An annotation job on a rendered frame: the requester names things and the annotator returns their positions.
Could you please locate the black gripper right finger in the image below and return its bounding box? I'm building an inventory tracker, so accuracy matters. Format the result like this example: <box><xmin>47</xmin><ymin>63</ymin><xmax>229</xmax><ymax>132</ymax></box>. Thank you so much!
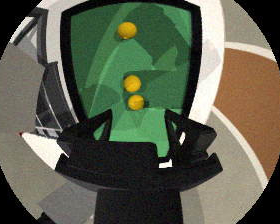
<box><xmin>164</xmin><ymin>109</ymin><xmax>217</xmax><ymax>167</ymax></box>

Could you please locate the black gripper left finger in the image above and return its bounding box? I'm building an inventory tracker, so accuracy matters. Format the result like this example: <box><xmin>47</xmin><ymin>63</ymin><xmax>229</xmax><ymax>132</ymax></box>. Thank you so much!
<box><xmin>60</xmin><ymin>109</ymin><xmax>113</xmax><ymax>141</ymax></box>

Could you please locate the grey slanted cover panel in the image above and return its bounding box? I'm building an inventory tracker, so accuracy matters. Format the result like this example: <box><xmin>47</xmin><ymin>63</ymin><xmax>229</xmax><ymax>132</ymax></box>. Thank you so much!
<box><xmin>0</xmin><ymin>41</ymin><xmax>76</xmax><ymax>141</ymax></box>

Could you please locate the yellow marble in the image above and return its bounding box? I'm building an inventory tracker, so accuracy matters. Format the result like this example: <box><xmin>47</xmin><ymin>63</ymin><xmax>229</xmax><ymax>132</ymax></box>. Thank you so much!
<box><xmin>117</xmin><ymin>22</ymin><xmax>137</xmax><ymax>39</ymax></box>
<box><xmin>128</xmin><ymin>95</ymin><xmax>144</xmax><ymax>111</ymax></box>
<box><xmin>123</xmin><ymin>75</ymin><xmax>141</xmax><ymax>92</ymax></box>

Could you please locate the green tray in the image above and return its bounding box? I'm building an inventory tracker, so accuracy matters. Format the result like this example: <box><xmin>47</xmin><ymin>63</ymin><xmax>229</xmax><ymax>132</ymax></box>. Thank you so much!
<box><xmin>60</xmin><ymin>0</ymin><xmax>203</xmax><ymax>164</ymax></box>

